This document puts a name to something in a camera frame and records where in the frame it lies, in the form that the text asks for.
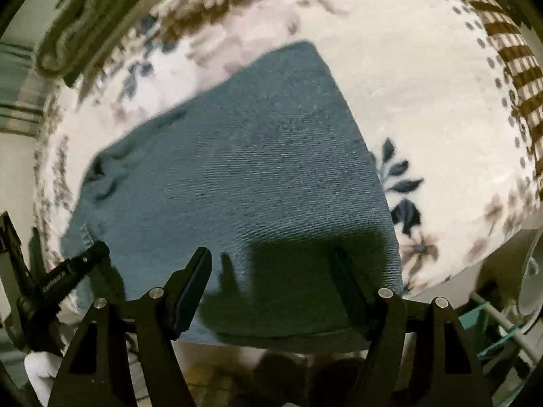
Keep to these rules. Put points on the blue denim pants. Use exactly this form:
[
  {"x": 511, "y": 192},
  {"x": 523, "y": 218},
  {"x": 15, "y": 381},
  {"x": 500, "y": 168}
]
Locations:
[{"x": 254, "y": 157}]

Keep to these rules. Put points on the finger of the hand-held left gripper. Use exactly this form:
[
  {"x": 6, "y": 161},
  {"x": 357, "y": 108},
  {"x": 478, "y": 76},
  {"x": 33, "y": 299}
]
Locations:
[{"x": 80, "y": 266}]

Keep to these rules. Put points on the white bowl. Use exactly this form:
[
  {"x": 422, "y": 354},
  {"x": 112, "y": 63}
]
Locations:
[{"x": 530, "y": 280}]

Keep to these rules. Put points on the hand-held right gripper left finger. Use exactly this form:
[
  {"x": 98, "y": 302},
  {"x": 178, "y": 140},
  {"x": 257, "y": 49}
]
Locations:
[{"x": 191, "y": 292}]

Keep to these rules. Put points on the white floral fleece blanket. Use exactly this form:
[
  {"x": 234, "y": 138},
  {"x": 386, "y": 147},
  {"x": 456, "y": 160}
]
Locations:
[{"x": 415, "y": 93}]

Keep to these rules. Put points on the white pipe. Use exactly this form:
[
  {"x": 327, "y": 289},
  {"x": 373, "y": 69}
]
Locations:
[{"x": 505, "y": 326}]

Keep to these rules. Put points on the green knitted cloth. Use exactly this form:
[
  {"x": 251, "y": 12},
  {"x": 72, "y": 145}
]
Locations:
[{"x": 85, "y": 21}]

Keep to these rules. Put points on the striped grey cloth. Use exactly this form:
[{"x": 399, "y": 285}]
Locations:
[{"x": 19, "y": 89}]

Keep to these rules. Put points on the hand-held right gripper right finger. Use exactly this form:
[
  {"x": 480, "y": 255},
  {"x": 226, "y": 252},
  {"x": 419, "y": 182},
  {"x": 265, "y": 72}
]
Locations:
[{"x": 348, "y": 292}]

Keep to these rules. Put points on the green plastic basket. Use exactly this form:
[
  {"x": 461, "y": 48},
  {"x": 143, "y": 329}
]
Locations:
[{"x": 488, "y": 347}]

